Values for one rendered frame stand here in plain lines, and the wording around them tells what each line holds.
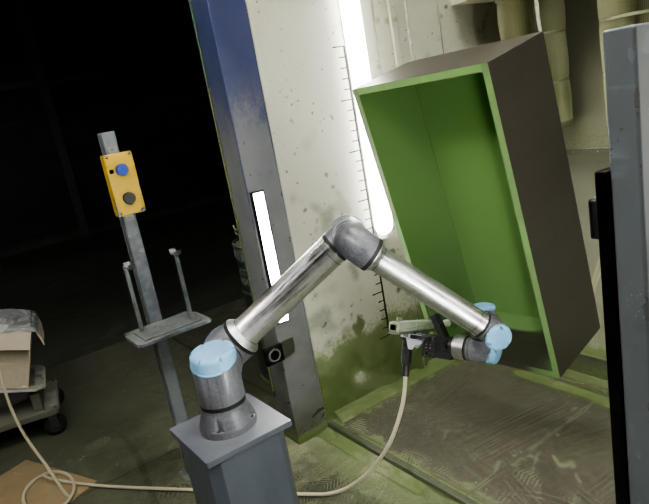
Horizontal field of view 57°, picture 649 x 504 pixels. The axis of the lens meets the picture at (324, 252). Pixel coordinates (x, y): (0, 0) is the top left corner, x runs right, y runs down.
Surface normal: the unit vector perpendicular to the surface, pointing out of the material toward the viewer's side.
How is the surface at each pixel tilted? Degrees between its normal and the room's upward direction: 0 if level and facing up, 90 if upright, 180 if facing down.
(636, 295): 90
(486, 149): 102
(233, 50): 90
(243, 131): 90
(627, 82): 90
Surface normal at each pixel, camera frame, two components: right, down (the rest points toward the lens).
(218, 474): -0.16, 0.27
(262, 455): 0.58, 0.11
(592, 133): -0.80, 0.28
